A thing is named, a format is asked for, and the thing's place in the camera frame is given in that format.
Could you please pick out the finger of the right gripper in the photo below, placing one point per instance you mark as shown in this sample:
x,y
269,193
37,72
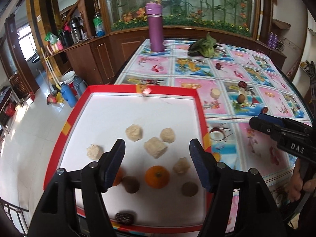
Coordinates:
x,y
264,127
271,119

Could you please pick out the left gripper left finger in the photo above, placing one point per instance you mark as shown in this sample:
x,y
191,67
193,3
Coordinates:
x,y
56,213

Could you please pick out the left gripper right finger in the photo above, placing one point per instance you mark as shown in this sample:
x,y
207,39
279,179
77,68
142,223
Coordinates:
x,y
257,212

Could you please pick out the glossy red date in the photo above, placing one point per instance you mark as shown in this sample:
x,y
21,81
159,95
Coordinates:
x,y
264,110

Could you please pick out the brown kiwi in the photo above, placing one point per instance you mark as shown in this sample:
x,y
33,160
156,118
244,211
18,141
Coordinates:
x,y
131,184
241,98

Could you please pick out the wrinkled red date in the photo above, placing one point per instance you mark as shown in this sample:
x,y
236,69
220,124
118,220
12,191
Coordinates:
x,y
242,84

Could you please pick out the tan biscuit chunk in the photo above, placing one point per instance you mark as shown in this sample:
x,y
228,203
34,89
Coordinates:
x,y
215,93

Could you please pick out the dark black date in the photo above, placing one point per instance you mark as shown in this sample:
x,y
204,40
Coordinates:
x,y
125,218

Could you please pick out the small brown round fruit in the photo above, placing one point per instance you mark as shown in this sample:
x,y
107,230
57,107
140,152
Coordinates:
x,y
189,189

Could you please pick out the large orange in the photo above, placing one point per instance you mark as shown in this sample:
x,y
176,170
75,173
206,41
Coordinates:
x,y
119,177

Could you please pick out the beige biscuit chunk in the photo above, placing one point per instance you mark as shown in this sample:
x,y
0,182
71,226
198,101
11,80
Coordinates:
x,y
182,166
167,135
155,147

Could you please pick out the beige biscuit chunk top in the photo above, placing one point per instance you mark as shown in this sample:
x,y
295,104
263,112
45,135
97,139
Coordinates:
x,y
167,135

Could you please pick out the smaller orange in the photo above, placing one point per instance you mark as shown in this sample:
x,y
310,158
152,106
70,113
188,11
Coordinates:
x,y
157,177

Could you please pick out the round brown biscuit front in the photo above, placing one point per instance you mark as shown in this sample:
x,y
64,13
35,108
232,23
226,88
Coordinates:
x,y
134,132

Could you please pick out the person right hand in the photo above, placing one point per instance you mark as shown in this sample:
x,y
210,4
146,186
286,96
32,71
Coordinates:
x,y
296,185

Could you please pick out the colourful fruit print tablecloth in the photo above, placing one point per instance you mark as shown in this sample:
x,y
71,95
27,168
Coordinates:
x,y
232,140

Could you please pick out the purple spray bottles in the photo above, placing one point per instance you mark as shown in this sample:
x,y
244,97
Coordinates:
x,y
272,40

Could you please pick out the small dark red date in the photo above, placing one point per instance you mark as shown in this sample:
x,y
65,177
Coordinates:
x,y
218,66

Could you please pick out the red white tray box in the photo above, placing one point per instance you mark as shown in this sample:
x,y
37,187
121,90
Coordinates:
x,y
102,115

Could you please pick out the green bok choy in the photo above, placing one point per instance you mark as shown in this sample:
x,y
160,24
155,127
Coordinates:
x,y
204,47

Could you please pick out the broom and dustpan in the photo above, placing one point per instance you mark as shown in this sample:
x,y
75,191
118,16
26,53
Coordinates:
x,y
54,96

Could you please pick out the blue thermos flask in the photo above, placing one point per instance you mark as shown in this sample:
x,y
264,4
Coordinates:
x,y
68,95

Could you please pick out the glass bamboo flower partition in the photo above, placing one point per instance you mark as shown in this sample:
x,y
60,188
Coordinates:
x,y
234,16

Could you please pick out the grey thermos flask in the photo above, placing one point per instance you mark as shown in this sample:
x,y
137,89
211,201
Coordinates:
x,y
80,85

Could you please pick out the white bucket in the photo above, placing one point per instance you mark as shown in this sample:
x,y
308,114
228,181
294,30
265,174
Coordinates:
x,y
67,79

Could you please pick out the wooden cabinet counter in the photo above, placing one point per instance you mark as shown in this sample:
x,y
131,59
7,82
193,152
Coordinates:
x,y
99,60

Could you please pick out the purple thermos bottle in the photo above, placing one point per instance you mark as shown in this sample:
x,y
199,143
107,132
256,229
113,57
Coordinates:
x,y
155,26

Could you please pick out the black kettle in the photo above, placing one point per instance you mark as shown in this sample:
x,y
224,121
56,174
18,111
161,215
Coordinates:
x,y
75,29

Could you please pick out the green plastic bottle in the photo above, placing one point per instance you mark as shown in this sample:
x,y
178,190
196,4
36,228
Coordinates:
x,y
98,24

